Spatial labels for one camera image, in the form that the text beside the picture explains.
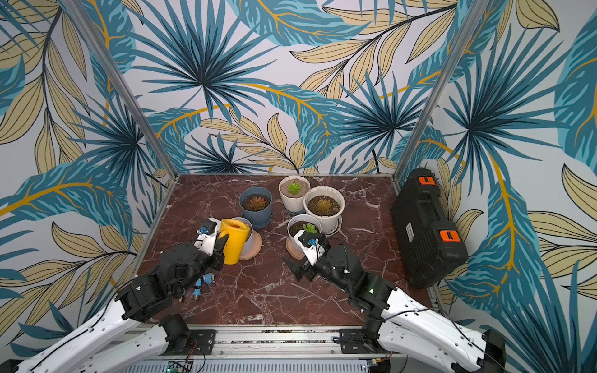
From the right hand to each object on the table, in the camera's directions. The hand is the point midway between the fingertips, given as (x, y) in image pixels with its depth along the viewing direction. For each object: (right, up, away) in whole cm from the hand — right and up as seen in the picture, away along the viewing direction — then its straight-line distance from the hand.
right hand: (296, 245), depth 68 cm
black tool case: (+41, 0, +3) cm, 42 cm away
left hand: (-22, +1, +1) cm, 22 cm away
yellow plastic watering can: (-18, +4, +3) cm, 19 cm away
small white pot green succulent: (+4, +4, +23) cm, 24 cm away
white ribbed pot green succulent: (-2, +17, +30) cm, 35 cm away
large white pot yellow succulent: (+11, +11, +26) cm, 31 cm away
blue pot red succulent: (-17, +11, +27) cm, 34 cm away
